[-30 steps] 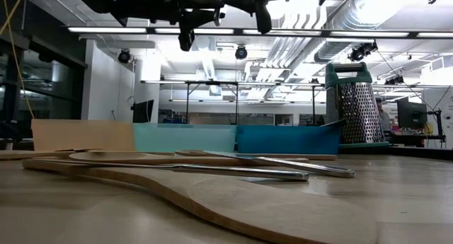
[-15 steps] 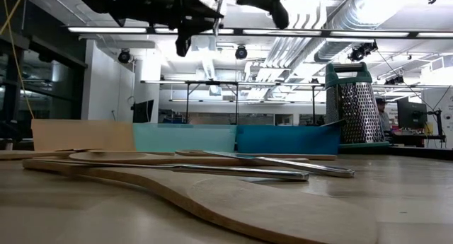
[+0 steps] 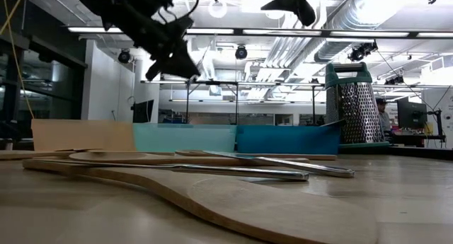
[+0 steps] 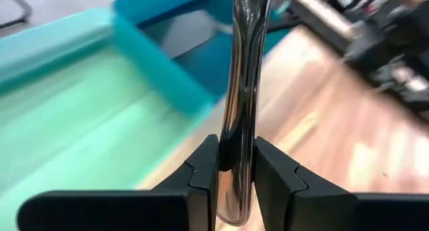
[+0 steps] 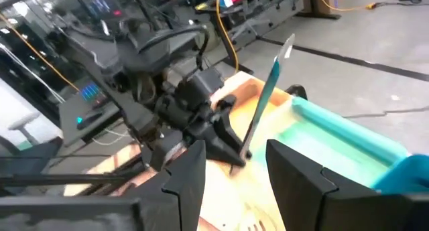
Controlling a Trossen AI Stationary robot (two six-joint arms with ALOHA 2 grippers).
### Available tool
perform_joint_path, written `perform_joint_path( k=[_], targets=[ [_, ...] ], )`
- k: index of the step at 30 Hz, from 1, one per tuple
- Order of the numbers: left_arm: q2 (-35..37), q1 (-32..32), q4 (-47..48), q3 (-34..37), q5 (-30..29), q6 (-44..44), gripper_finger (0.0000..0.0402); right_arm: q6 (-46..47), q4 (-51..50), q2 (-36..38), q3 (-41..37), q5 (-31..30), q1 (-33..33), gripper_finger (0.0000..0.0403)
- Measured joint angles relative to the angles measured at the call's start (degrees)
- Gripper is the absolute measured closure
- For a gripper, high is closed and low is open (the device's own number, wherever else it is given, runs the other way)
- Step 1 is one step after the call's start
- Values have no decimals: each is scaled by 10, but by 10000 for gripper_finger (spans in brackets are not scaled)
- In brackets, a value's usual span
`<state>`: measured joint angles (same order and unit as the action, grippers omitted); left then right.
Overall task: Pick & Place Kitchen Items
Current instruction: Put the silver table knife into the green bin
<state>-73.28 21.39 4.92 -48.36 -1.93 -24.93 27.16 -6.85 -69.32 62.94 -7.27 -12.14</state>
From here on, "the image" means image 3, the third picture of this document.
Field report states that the silver table knife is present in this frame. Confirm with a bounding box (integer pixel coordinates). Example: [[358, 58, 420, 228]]
[[202, 150, 356, 179], [33, 159, 311, 182]]

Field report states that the mint green plastic bin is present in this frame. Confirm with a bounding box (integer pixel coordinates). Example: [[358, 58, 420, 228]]
[[132, 122, 237, 153]]

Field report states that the orange plastic bin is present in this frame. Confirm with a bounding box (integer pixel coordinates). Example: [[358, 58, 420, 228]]
[[30, 118, 137, 153]]

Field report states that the metal box grater teal handle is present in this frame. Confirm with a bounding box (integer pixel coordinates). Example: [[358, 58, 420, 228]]
[[324, 62, 390, 153]]

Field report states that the black ceiling lamp cluster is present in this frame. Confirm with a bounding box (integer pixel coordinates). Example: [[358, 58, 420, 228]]
[[348, 41, 379, 63]]

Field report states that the cluttered desk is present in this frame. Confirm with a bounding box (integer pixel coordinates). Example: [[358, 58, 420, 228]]
[[389, 129, 447, 149]]

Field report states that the wooden spoon with white label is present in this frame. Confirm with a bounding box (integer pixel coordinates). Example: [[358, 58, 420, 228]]
[[68, 151, 311, 168]]

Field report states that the wooden spatula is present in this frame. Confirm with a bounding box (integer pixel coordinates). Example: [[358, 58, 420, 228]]
[[21, 158, 379, 244]]

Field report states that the silver ceiling duct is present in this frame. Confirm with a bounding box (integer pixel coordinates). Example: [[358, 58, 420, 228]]
[[313, 0, 382, 64]]

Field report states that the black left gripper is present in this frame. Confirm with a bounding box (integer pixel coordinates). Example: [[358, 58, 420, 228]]
[[136, 16, 201, 81]]

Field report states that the black monitor by white wall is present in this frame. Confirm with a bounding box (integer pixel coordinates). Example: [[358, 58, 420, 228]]
[[132, 99, 156, 124]]

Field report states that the wooden slotted spoon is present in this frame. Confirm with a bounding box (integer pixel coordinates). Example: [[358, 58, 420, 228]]
[[175, 149, 338, 161]]

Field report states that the black ceiling spot lamp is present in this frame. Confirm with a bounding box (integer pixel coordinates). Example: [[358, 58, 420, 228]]
[[234, 45, 248, 61], [117, 48, 132, 65]]

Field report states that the yellow hanging cord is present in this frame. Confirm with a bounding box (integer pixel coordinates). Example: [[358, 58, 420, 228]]
[[1, 0, 35, 120]]

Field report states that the long ceiling light strip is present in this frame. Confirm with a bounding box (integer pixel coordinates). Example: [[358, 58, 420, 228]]
[[66, 25, 453, 39]]

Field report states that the white ring lamp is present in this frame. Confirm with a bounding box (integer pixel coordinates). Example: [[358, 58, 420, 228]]
[[207, 0, 229, 19]]

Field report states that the person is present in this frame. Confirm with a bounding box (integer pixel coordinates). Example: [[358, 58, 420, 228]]
[[374, 96, 393, 141]]

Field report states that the blue plastic bin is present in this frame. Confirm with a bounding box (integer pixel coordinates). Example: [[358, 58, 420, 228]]
[[235, 124, 341, 156]]

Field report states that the wooden fork spoon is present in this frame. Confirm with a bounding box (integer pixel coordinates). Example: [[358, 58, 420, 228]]
[[0, 149, 175, 162]]

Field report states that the black monitor on cluttered desk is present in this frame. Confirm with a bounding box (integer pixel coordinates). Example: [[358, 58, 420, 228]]
[[396, 100, 428, 130]]

